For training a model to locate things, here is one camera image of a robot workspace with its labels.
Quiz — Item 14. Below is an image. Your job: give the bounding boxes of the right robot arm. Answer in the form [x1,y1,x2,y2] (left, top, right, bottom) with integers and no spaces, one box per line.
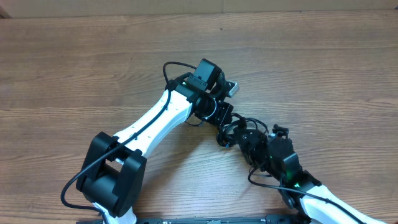
[233,125,382,223]

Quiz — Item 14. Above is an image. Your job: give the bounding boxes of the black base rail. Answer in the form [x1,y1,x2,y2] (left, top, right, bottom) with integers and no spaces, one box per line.
[76,213,312,224]

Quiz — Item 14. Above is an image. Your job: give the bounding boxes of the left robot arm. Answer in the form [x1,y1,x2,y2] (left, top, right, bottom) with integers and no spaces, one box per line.
[75,59,239,223]

